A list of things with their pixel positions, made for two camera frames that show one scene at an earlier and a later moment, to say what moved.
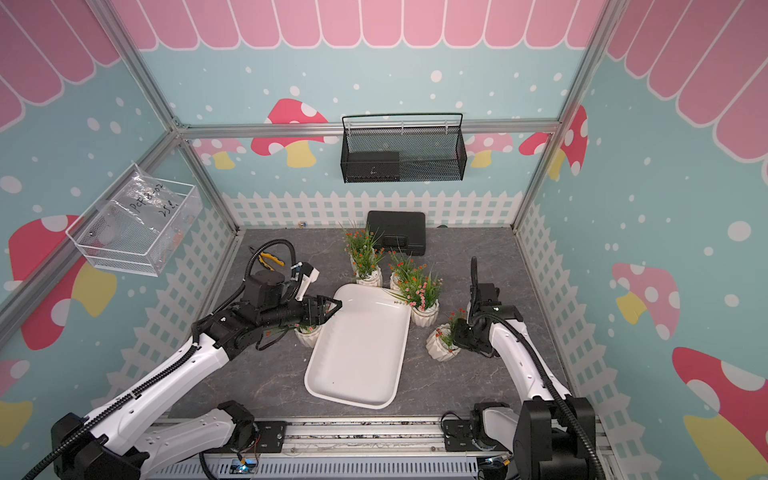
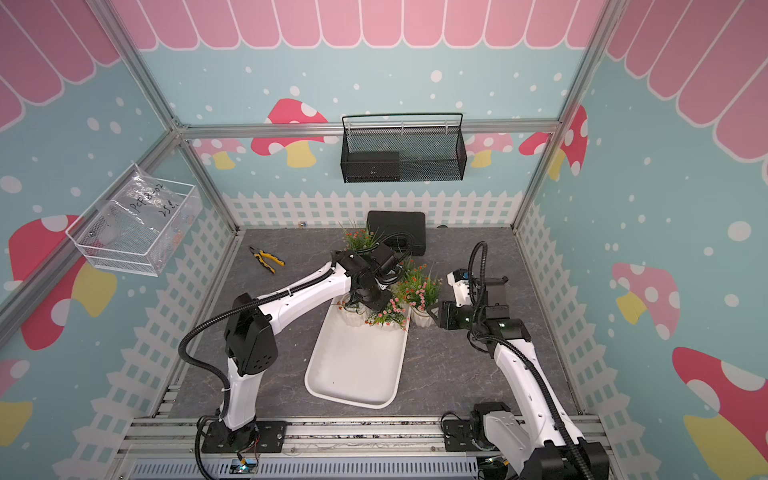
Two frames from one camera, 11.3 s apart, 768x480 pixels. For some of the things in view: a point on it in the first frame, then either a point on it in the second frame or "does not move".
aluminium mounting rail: [389, 437] does not move
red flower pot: [440, 343] → [356, 313]
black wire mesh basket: [403, 155] does not move
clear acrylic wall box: [138, 224] does not move
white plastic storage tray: [359, 353] does not move
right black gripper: [460, 339] → [448, 313]
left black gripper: [317, 319] → [379, 303]
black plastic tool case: [399, 231] does not move
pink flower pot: [308, 334] → [396, 315]
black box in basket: [373, 166] does not move
